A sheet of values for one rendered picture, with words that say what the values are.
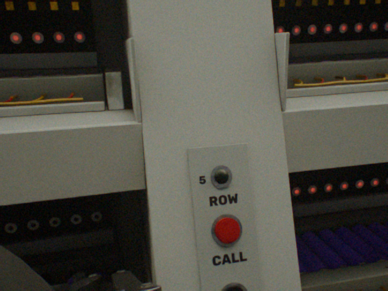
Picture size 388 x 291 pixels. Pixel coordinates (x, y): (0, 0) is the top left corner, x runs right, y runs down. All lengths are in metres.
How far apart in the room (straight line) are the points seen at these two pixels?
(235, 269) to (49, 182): 0.13
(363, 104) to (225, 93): 0.10
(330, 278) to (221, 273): 0.14
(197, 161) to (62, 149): 0.08
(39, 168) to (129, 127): 0.06
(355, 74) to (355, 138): 0.10
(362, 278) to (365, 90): 0.16
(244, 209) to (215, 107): 0.07
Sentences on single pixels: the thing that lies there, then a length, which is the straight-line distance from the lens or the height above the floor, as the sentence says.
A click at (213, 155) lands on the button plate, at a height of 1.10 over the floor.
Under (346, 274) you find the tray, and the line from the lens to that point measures 0.37.
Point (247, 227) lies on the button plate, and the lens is 0.24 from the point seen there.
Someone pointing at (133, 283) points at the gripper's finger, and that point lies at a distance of 0.18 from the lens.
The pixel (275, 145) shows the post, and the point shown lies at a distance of 0.24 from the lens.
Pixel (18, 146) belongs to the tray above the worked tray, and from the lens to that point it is 0.23.
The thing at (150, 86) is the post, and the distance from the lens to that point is 0.23.
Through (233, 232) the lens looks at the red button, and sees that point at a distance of 0.23.
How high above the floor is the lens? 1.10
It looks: 1 degrees up
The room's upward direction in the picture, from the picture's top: 6 degrees counter-clockwise
